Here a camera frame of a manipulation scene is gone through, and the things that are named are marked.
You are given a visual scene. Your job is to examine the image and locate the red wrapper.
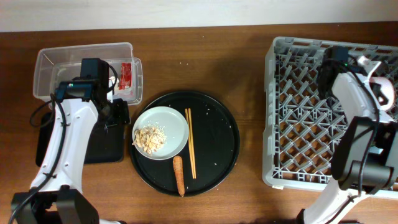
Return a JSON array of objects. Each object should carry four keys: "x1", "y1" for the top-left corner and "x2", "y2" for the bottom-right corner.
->
[{"x1": 119, "y1": 63, "x2": 132, "y2": 90}]

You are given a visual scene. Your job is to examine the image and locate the grey plate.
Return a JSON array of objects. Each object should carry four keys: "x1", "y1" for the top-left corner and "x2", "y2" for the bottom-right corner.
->
[{"x1": 132, "y1": 106, "x2": 188, "y2": 161}]

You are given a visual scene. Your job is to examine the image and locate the orange carrot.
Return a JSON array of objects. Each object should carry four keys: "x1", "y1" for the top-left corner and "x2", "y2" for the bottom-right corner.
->
[{"x1": 173, "y1": 156, "x2": 185, "y2": 197}]

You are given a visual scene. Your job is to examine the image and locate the round black tray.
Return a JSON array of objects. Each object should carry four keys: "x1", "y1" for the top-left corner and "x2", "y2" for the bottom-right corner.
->
[{"x1": 129, "y1": 91, "x2": 240, "y2": 197}]

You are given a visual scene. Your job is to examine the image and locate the pistachio shells and rice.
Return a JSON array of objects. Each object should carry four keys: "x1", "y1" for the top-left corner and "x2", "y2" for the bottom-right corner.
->
[{"x1": 132, "y1": 125, "x2": 167, "y2": 156}]

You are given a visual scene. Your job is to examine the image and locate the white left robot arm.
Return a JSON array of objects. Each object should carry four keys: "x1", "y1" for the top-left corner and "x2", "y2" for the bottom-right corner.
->
[{"x1": 9, "y1": 58, "x2": 115, "y2": 223}]

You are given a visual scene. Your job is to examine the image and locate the wooden chopstick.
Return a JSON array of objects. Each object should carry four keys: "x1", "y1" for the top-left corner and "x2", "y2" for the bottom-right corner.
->
[
  {"x1": 185, "y1": 108, "x2": 193, "y2": 178},
  {"x1": 188, "y1": 108, "x2": 197, "y2": 179}
]

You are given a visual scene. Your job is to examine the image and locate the pink bowl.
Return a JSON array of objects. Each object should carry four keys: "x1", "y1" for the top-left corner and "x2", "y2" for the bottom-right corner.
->
[{"x1": 369, "y1": 77, "x2": 395, "y2": 111}]

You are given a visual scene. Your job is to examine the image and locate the grey dishwasher rack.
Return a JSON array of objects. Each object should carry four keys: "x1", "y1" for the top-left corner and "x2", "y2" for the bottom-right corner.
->
[{"x1": 262, "y1": 37, "x2": 397, "y2": 191}]

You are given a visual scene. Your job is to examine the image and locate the crumpled white tissue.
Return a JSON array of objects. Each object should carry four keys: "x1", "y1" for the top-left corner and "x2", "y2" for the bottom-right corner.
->
[{"x1": 109, "y1": 76, "x2": 119, "y2": 93}]

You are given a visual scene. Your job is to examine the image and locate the black rectangular tray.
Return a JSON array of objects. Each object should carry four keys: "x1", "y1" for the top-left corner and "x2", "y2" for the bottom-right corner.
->
[{"x1": 35, "y1": 99, "x2": 131, "y2": 166}]

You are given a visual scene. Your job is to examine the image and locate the clear plastic bin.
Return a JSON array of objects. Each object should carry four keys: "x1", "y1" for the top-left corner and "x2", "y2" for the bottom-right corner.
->
[{"x1": 33, "y1": 42, "x2": 143, "y2": 106}]

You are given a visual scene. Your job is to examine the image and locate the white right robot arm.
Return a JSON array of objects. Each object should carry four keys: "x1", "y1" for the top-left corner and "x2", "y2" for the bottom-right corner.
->
[{"x1": 295, "y1": 46, "x2": 397, "y2": 223}]

